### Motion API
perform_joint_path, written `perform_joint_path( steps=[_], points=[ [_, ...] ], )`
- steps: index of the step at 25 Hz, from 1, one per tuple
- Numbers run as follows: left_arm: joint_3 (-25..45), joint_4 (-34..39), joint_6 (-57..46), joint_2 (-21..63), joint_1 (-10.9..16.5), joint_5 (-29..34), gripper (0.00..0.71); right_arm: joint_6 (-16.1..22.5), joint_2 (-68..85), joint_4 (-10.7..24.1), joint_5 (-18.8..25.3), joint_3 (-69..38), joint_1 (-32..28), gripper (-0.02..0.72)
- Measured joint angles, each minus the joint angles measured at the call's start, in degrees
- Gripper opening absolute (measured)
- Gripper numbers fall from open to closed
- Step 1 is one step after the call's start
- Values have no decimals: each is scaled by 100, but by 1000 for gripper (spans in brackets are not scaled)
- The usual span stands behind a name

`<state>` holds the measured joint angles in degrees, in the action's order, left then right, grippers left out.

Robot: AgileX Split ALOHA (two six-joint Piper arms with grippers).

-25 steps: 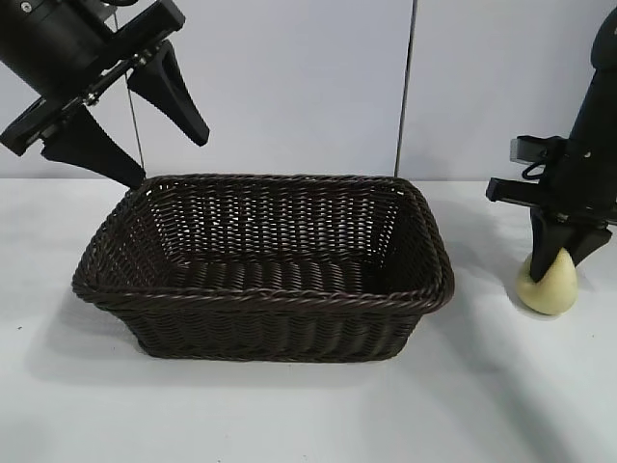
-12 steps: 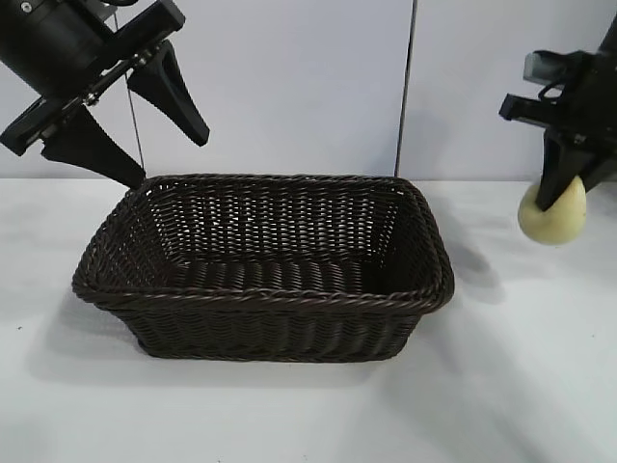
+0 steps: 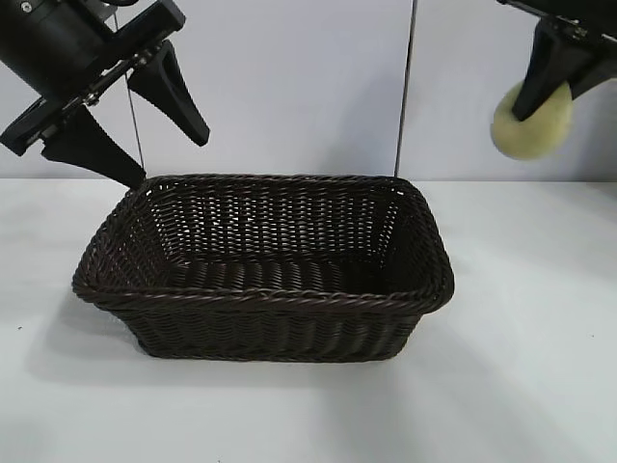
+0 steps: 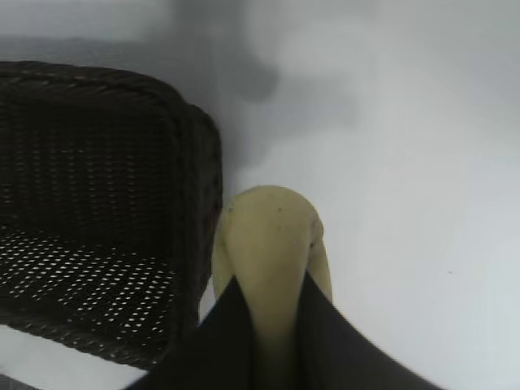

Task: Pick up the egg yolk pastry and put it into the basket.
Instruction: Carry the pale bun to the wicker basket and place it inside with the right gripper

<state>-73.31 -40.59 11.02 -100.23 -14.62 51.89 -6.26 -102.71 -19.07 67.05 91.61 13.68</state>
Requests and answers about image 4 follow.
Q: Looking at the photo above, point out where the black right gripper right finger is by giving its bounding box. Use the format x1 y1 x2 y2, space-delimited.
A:
279 270 448 390

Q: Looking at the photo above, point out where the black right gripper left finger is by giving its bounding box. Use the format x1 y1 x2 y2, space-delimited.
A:
132 275 266 390

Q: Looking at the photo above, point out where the pale yellow fruit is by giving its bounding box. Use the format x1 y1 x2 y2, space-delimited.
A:
210 184 334 390

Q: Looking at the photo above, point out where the dark brown woven basket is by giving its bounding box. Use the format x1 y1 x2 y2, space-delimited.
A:
0 60 225 371

